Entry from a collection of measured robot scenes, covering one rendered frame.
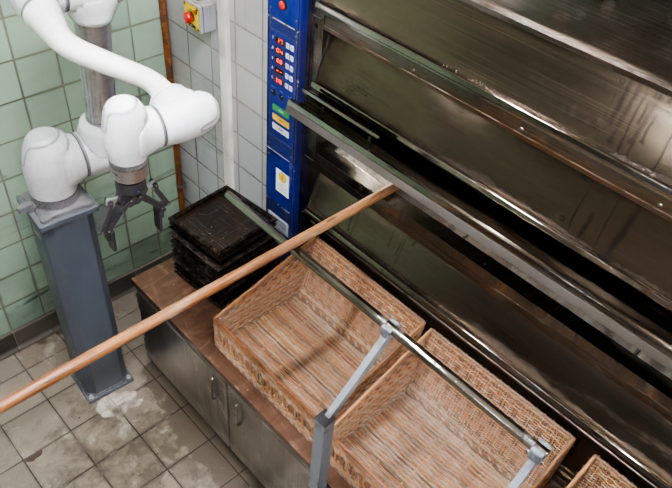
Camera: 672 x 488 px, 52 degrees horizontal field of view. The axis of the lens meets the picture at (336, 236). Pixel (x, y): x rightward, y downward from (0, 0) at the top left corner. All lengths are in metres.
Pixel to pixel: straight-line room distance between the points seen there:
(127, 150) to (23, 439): 1.77
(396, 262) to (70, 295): 1.20
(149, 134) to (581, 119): 0.98
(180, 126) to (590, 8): 0.94
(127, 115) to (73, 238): 1.01
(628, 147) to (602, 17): 0.28
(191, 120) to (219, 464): 1.65
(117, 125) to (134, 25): 1.31
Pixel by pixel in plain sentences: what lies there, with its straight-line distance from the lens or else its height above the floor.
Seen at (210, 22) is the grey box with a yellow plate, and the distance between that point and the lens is 2.62.
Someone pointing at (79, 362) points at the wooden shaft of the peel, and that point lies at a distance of 1.78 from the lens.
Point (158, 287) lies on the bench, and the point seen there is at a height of 0.58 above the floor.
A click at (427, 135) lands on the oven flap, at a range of 1.97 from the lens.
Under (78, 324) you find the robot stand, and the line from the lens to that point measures 2.83.
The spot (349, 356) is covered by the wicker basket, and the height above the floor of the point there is 0.59.
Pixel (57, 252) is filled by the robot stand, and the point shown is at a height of 0.86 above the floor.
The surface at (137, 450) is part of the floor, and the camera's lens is 3.03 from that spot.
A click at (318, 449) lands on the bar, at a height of 0.82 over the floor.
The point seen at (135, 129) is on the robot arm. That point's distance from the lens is 1.63.
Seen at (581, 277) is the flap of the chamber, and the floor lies 1.41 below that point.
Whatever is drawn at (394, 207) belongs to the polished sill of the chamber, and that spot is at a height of 1.18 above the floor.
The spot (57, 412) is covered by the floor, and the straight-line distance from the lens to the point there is 3.20.
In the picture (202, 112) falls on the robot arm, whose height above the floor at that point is 1.66.
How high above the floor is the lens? 2.57
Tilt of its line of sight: 42 degrees down
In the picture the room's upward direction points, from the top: 6 degrees clockwise
